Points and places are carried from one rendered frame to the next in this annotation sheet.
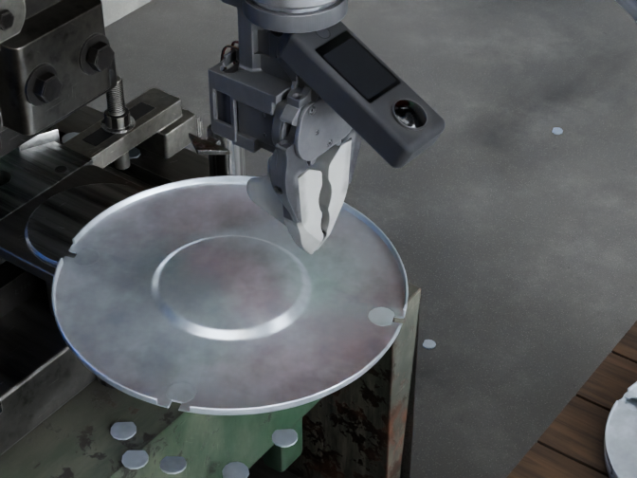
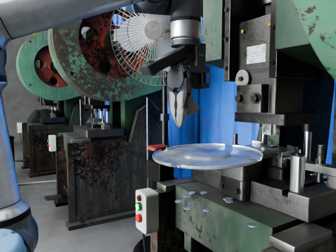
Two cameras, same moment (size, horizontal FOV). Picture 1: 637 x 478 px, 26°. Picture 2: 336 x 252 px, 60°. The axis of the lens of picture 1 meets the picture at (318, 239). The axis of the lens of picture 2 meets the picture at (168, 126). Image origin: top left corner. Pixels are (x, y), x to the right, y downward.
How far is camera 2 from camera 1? 1.39 m
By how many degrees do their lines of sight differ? 104
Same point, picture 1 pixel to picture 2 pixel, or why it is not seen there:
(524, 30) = not seen: outside the picture
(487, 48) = not seen: outside the picture
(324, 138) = (173, 83)
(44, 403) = (213, 181)
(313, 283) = (202, 160)
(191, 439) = (208, 213)
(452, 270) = not seen: outside the picture
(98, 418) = (210, 191)
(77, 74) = (250, 101)
